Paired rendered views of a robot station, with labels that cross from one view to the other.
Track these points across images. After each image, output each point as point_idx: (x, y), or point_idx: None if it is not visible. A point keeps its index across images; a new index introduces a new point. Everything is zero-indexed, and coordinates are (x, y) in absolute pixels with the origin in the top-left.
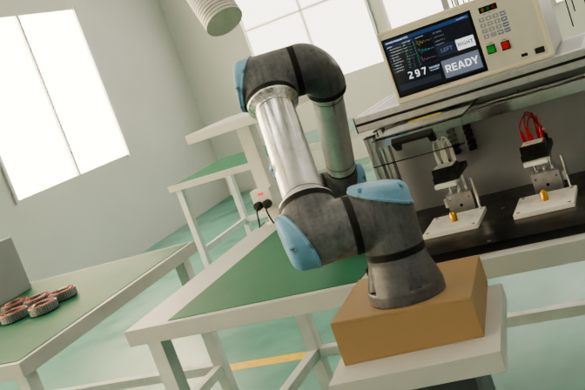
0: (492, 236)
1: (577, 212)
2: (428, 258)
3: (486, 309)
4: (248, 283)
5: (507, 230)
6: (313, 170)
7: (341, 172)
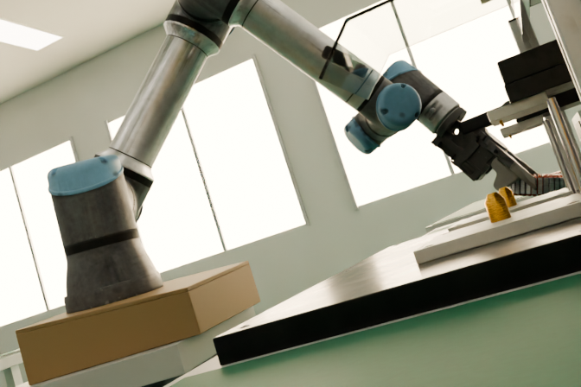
0: (369, 264)
1: (357, 282)
2: (78, 267)
3: (105, 363)
4: None
5: (379, 263)
6: (124, 130)
7: (347, 104)
